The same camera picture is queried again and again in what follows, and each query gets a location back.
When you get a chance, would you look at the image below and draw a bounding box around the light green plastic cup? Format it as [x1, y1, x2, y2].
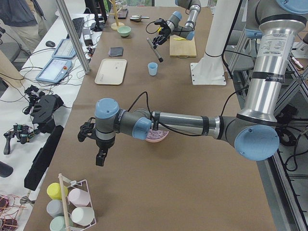
[49, 216, 66, 231]

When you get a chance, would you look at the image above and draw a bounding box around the light green bowl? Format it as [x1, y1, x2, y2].
[117, 26, 131, 38]

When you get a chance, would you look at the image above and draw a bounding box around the white wire cup rack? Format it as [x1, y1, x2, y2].
[58, 173, 97, 231]

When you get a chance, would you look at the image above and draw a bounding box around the black monitor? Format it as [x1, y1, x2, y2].
[85, 0, 107, 32]

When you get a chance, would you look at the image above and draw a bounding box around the near teach pendant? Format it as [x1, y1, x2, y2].
[36, 58, 72, 83]

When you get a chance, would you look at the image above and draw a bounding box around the pile of clear ice cubes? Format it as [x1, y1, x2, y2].
[148, 129, 169, 140]

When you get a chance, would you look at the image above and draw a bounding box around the aluminium frame post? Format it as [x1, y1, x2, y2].
[56, 0, 90, 74]

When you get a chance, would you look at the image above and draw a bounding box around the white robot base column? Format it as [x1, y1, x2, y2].
[191, 0, 241, 85]

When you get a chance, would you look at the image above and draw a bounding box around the grey folded cloth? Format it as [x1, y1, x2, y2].
[108, 47, 124, 57]

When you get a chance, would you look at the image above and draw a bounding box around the white plastic cup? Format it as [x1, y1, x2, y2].
[71, 207, 95, 226]

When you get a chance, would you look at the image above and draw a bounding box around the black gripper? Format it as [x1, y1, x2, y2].
[153, 18, 174, 49]
[95, 137, 115, 167]

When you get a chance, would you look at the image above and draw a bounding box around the wooden cutting board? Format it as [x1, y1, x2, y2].
[169, 35, 197, 58]

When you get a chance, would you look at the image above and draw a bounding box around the pink bowl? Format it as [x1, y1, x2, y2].
[145, 129, 170, 144]

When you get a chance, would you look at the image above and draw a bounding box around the far teach pendant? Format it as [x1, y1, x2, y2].
[52, 39, 76, 59]

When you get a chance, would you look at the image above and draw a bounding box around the cream serving tray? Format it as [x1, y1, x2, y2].
[94, 59, 127, 85]

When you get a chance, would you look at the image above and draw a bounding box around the yellow plastic knife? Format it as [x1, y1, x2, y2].
[173, 37, 186, 40]

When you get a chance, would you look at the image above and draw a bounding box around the wooden rack handle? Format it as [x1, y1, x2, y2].
[58, 173, 71, 231]

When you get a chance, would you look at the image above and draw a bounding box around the steel ice scoop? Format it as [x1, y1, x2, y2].
[130, 15, 150, 22]

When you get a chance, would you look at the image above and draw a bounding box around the black computer mouse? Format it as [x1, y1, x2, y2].
[45, 40, 55, 48]

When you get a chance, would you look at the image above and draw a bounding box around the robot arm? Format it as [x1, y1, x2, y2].
[93, 0, 308, 166]
[152, 0, 201, 49]

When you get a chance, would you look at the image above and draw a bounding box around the person at desk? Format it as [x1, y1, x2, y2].
[0, 0, 47, 53]

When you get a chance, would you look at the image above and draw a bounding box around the black long bar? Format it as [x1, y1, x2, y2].
[24, 125, 64, 191]

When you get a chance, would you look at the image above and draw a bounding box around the grey plastic cup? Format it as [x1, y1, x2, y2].
[46, 200, 64, 218]

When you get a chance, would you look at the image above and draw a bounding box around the light blue plastic cup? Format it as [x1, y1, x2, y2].
[148, 62, 158, 76]

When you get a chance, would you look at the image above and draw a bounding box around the yellow plastic cup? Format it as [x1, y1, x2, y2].
[47, 182, 62, 200]

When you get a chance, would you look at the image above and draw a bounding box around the wooden glass stand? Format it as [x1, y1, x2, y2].
[109, 0, 125, 31]

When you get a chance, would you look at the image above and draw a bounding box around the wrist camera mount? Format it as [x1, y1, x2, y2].
[77, 117, 96, 142]

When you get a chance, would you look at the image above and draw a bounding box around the teach pendant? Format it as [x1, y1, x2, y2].
[36, 58, 72, 83]
[52, 39, 76, 59]

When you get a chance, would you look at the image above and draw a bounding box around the pink plastic cup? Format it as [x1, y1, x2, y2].
[68, 188, 90, 207]

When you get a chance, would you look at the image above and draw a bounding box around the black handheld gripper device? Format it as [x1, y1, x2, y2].
[31, 94, 64, 133]

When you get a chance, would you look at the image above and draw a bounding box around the black keyboard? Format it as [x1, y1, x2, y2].
[72, 17, 84, 38]

